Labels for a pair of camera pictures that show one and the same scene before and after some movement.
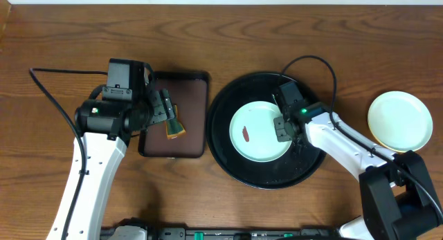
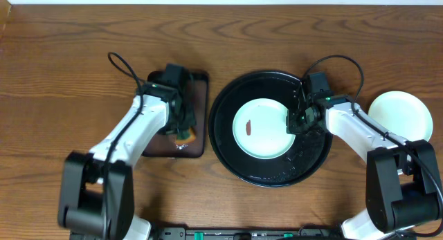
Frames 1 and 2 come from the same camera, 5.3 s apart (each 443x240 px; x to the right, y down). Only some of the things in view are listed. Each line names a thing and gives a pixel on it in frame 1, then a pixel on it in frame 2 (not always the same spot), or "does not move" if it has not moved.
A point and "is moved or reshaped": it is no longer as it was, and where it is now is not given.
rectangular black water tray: [190, 93] does not move
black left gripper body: [159, 106] to [185, 120]
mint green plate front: [252, 133] does not move
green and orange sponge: [174, 126] is moved or reshaped
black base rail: [181, 233] does not move
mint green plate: [399, 121] does not move
